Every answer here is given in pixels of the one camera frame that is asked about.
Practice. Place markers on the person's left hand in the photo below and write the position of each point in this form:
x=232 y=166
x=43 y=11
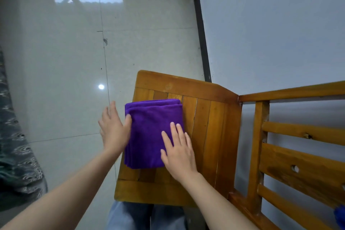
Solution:
x=114 y=132

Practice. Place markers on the person's right hand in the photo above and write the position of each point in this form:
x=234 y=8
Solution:
x=179 y=157

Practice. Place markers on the purple cloth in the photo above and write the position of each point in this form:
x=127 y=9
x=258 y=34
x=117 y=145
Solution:
x=151 y=130

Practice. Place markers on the blue cloth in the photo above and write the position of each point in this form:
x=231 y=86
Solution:
x=340 y=217

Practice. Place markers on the person's left forearm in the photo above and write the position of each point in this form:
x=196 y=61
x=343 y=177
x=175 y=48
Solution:
x=62 y=197

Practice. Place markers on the person's right forearm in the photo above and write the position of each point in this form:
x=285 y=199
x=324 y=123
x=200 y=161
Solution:
x=218 y=205

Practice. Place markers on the person's blue jeans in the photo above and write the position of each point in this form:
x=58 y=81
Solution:
x=129 y=216

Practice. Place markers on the wooden chair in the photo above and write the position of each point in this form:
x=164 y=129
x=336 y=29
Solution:
x=213 y=130

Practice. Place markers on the bed with blue floral sheet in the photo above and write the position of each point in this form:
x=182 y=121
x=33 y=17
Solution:
x=19 y=151

